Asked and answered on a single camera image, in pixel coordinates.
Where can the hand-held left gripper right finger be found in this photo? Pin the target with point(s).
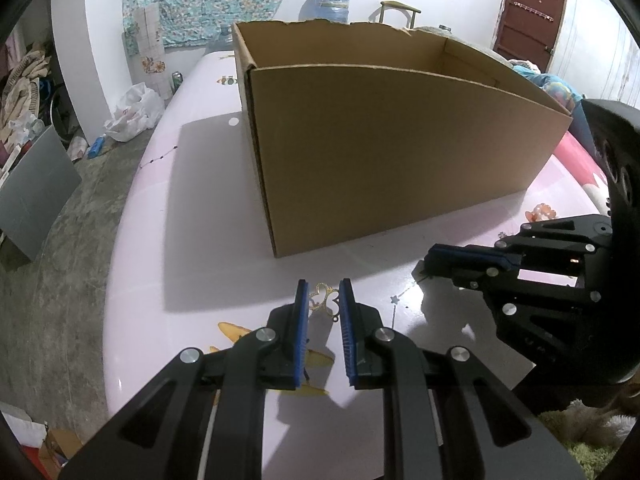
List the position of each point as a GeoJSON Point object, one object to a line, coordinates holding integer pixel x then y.
{"type": "Point", "coordinates": [347, 335]}

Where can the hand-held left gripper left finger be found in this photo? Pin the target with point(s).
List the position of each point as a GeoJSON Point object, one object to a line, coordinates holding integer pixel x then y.
{"type": "Point", "coordinates": [300, 335]}

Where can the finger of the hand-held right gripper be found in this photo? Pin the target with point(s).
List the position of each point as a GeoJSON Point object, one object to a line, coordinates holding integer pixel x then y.
{"type": "Point", "coordinates": [550, 330]}
{"type": "Point", "coordinates": [475, 254]}

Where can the gold clover pendant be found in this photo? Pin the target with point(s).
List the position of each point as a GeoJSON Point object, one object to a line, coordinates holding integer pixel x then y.
{"type": "Point", "coordinates": [331, 309]}

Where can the brown cardboard box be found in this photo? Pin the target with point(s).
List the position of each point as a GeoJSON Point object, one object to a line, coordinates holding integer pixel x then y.
{"type": "Point", "coordinates": [375, 160]}

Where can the pink floral blanket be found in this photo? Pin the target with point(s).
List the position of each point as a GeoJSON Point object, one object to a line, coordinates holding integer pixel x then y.
{"type": "Point", "coordinates": [580, 160]}

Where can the green plush cloth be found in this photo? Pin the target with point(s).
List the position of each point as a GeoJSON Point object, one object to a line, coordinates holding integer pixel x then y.
{"type": "Point", "coordinates": [575, 430]}

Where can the blue printed blanket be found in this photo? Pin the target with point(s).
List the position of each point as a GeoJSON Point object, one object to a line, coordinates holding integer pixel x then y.
{"type": "Point", "coordinates": [550, 85]}

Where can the pale pink balloon print mat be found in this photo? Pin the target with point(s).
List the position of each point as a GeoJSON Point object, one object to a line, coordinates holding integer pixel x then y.
{"type": "Point", "coordinates": [200, 240]}

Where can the brown wooden door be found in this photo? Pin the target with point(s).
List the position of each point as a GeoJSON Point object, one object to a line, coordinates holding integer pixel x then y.
{"type": "Point", "coordinates": [530, 15]}

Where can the wooden chair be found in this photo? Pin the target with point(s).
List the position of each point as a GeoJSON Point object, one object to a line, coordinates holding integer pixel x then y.
{"type": "Point", "coordinates": [400, 9]}

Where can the small cardboard box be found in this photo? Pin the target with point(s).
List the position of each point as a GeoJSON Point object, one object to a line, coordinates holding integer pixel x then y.
{"type": "Point", "coordinates": [60, 447]}

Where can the white plastic bag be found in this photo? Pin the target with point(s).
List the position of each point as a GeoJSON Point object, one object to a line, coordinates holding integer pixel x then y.
{"type": "Point", "coordinates": [132, 115]}

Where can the blue plastic bottle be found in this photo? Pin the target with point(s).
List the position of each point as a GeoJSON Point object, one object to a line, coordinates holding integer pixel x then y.
{"type": "Point", "coordinates": [95, 149]}

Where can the green drink can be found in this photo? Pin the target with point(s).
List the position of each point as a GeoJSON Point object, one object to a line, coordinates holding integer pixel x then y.
{"type": "Point", "coordinates": [177, 82]}

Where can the blue water jug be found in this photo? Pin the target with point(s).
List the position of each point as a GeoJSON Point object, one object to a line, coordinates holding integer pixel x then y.
{"type": "Point", "coordinates": [325, 5]}

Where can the grey board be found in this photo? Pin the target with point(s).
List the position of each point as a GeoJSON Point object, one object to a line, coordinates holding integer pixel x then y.
{"type": "Point", "coordinates": [35, 190]}

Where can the clear water jug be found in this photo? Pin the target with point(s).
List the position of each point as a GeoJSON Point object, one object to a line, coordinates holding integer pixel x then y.
{"type": "Point", "coordinates": [220, 40]}

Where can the pile of clothes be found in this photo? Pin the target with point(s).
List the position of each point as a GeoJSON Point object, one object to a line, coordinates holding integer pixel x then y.
{"type": "Point", "coordinates": [25, 85]}

